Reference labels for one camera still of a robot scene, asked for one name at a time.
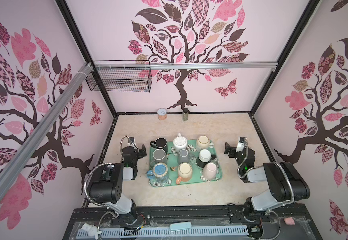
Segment black wire basket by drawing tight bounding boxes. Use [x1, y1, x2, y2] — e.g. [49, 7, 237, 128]
[86, 60, 152, 93]

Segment cream beige mug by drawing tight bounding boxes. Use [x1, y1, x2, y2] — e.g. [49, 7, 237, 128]
[196, 136, 214, 152]

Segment white pink tape roll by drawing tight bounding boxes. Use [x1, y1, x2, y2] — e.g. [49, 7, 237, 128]
[157, 108, 167, 121]

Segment peach orange mug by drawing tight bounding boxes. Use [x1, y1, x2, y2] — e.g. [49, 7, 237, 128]
[176, 163, 193, 185]

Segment black mug white inside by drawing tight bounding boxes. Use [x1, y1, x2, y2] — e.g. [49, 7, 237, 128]
[150, 138, 168, 154]

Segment pale pink mug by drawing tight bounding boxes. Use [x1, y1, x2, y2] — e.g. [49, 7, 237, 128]
[202, 163, 217, 181]

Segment blue iridescent mug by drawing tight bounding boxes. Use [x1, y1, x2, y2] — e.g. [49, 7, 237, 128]
[146, 163, 169, 185]

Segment green floral tray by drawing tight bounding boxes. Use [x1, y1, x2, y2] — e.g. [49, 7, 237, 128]
[146, 140, 223, 188]

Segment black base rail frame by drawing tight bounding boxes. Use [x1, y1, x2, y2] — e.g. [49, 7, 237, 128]
[63, 204, 322, 240]

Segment dark grey mug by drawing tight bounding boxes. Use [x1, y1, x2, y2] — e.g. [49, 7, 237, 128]
[152, 149, 167, 166]

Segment glass spice jar black lid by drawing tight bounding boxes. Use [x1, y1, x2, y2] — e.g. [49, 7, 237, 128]
[182, 108, 189, 121]

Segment pink sponge piece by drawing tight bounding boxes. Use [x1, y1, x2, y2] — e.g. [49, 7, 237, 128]
[284, 217, 295, 226]

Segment black mug white base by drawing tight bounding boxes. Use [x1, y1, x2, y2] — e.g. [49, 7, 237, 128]
[196, 149, 216, 168]

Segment white plug adapter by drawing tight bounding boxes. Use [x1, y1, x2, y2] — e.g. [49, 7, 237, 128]
[81, 223, 102, 240]

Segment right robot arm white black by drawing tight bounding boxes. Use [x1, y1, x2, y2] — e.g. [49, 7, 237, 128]
[224, 138, 311, 219]

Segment light grey mug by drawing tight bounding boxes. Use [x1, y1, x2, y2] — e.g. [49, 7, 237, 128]
[178, 149, 190, 165]

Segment left aluminium rail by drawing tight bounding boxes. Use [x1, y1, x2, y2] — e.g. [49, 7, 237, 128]
[0, 63, 93, 201]

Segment white slotted cable duct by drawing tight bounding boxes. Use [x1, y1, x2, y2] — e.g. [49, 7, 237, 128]
[76, 225, 250, 240]

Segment back aluminium rail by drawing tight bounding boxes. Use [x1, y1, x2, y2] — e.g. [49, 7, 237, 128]
[149, 62, 278, 70]

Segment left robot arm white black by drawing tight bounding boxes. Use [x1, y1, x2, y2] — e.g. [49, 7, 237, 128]
[83, 145, 147, 217]

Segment white teapot shaped mug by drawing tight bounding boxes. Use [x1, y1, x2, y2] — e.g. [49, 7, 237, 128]
[173, 133, 188, 153]

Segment aluminium rail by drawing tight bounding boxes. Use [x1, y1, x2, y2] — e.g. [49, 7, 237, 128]
[149, 62, 278, 70]
[0, 63, 93, 201]

